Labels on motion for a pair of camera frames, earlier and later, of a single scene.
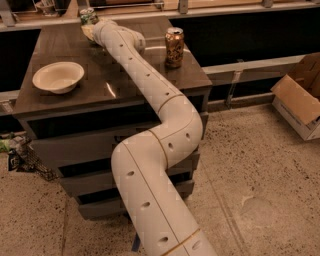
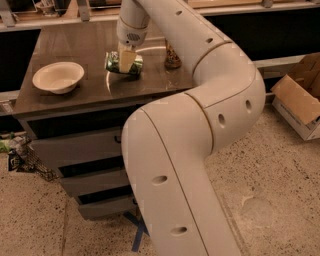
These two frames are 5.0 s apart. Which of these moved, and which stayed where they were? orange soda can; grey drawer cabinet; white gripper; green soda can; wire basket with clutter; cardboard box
Moved: green soda can; white gripper
Stayed: cardboard box; orange soda can; wire basket with clutter; grey drawer cabinet
